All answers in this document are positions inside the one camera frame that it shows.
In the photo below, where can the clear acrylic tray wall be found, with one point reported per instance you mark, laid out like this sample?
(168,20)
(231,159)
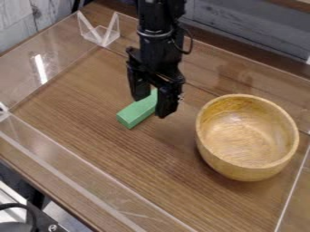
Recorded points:
(137,180)

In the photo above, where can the brown wooden bowl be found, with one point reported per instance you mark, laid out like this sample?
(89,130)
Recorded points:
(246,137)

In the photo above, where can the black metal bracket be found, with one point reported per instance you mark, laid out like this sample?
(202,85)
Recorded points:
(45,223)

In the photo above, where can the green rectangular block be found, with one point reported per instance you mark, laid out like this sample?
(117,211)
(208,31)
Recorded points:
(135,112)

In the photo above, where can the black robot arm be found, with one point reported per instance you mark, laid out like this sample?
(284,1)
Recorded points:
(157,16)

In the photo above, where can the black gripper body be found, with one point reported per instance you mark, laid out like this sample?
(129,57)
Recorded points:
(157,56)

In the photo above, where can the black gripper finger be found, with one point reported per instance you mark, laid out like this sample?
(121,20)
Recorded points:
(167,100)
(139,86)

